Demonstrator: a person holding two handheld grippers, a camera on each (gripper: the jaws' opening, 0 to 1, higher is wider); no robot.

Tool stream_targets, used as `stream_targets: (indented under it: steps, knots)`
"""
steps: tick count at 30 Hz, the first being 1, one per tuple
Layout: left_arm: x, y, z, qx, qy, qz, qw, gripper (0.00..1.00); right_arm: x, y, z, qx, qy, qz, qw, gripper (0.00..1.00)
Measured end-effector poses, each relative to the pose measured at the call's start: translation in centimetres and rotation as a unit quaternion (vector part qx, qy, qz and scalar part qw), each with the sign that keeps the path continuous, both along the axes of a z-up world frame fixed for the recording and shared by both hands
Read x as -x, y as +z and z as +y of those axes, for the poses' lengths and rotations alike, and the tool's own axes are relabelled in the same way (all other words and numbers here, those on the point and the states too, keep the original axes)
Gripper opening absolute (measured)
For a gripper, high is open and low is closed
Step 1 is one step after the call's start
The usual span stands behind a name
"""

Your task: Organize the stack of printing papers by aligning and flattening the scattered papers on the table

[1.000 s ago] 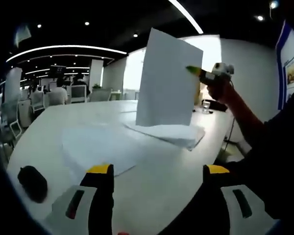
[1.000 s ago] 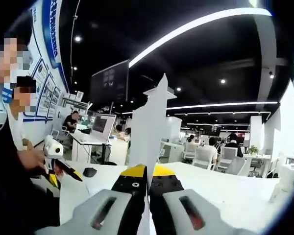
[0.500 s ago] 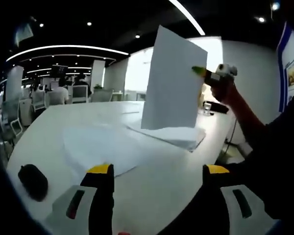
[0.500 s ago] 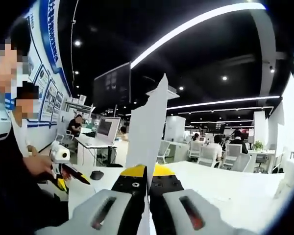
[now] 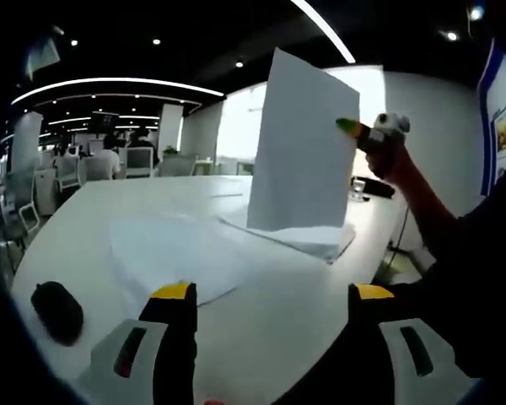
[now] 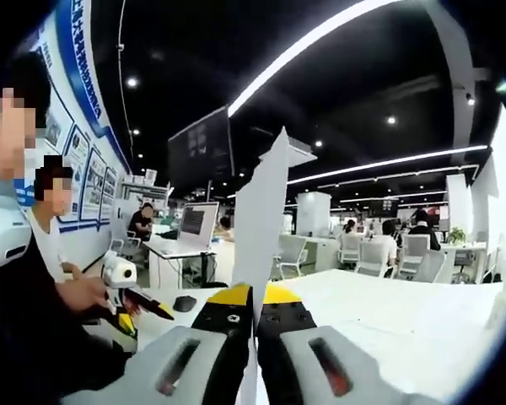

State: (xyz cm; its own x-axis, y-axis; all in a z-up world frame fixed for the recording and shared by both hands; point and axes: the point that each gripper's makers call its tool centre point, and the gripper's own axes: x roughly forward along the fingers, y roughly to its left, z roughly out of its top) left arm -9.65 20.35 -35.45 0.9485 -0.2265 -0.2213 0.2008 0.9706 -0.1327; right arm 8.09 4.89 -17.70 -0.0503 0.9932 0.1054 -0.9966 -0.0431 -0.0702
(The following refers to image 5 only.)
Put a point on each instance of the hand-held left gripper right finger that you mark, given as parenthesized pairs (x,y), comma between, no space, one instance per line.
(434,379)

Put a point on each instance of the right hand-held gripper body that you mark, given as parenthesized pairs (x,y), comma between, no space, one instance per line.
(388,126)

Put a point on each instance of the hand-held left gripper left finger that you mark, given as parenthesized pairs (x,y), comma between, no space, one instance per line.
(105,379)

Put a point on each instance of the white printing paper sheet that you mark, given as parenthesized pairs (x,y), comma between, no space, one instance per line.
(303,147)

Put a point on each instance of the stack of printing papers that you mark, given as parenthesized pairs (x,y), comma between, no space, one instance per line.
(173,253)

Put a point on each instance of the person's left hand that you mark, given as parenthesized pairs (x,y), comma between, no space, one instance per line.
(213,401)

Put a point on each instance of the clear drinking glass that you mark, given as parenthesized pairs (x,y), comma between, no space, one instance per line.
(357,187)

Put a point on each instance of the black pouch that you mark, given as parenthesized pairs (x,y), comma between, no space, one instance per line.
(381,190)

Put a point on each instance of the black computer mouse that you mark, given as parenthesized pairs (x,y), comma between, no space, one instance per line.
(57,312)

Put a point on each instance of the long ceiling light strip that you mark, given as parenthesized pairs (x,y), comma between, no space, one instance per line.
(324,29)

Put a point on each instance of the person's dark shirt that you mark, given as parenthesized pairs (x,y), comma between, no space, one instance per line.
(480,274)

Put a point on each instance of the large bright window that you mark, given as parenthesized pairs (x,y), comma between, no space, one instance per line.
(236,126)

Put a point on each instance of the white table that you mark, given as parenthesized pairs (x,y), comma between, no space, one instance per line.
(109,198)

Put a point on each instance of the green potted plant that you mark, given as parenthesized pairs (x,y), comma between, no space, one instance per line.
(171,151)

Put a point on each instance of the curved ceiling light strip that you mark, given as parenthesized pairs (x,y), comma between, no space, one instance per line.
(122,80)

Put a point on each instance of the black hanging display screen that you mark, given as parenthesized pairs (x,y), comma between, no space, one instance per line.
(105,120)

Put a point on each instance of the blue and white wall poster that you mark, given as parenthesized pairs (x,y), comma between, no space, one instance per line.
(504,105)

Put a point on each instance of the white frame office chair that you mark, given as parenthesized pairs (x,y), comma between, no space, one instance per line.
(28,217)

